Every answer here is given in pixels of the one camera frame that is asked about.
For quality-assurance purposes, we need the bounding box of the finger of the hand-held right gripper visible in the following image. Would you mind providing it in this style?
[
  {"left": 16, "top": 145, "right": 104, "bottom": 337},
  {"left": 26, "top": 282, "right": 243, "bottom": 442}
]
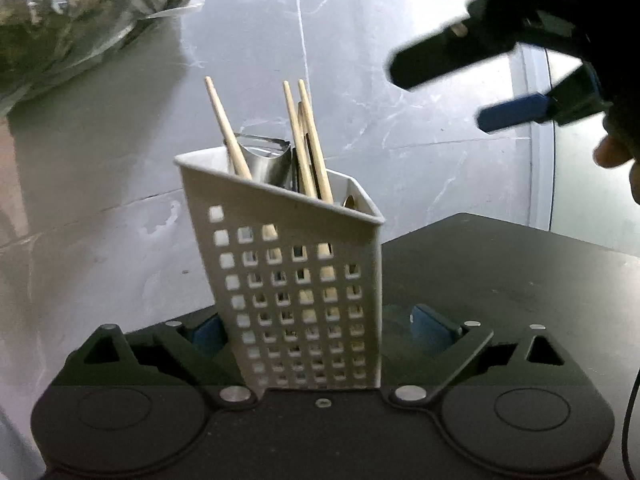
[
  {"left": 476, "top": 67, "right": 608, "bottom": 133},
  {"left": 389, "top": 20, "right": 521, "bottom": 92}
]

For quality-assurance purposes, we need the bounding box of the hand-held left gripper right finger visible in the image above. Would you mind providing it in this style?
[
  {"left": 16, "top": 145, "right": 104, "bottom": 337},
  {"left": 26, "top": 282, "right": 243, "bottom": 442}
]
[{"left": 392, "top": 305, "right": 576, "bottom": 406}]

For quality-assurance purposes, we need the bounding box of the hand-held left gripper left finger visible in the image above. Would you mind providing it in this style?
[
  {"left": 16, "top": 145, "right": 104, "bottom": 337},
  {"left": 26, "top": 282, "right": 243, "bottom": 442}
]
[{"left": 72, "top": 315, "right": 257, "bottom": 409}]

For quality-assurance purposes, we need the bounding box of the white perforated utensil holder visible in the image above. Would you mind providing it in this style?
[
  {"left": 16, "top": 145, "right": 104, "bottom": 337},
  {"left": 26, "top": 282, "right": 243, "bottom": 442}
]
[{"left": 173, "top": 147, "right": 385, "bottom": 392}]

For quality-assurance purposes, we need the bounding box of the dark chopstick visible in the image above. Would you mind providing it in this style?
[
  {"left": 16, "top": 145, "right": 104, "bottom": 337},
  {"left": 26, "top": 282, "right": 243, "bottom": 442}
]
[{"left": 297, "top": 101, "right": 321, "bottom": 196}]

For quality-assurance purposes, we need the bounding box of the wooden chopstick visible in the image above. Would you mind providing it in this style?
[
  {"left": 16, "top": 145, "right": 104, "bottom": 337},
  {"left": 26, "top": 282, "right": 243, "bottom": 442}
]
[
  {"left": 204, "top": 76, "right": 254, "bottom": 181},
  {"left": 298, "top": 78, "right": 335, "bottom": 204},
  {"left": 282, "top": 80, "right": 319, "bottom": 200}
]

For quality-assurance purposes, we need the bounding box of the steel handle peeler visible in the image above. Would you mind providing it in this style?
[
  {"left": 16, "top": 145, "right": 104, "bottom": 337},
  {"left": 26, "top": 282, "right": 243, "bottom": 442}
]
[{"left": 235, "top": 132, "right": 293, "bottom": 192}]

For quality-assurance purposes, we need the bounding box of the person's right hand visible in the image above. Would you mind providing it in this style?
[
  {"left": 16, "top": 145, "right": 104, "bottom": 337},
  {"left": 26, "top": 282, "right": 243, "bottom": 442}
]
[{"left": 594, "top": 105, "right": 640, "bottom": 186}]

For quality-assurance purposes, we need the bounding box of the plastic bag of dried greens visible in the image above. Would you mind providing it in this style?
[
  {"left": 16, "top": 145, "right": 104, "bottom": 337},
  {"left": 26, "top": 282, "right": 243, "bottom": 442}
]
[{"left": 0, "top": 0, "right": 204, "bottom": 113}]

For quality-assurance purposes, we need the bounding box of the black cable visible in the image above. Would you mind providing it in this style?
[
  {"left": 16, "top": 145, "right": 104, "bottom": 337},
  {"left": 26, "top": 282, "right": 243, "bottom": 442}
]
[{"left": 621, "top": 360, "right": 640, "bottom": 480}]

